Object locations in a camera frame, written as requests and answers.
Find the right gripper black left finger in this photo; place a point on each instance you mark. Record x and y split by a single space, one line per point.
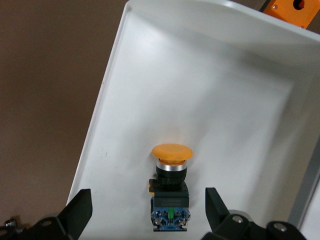
72 220

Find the brown table cover sheet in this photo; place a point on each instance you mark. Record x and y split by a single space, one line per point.
37 100

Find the orange button enclosure box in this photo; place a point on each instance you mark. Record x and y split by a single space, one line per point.
282 10

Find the white plastic drawer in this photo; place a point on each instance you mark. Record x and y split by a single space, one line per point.
200 100

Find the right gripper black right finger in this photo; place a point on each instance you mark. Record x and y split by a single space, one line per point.
225 225

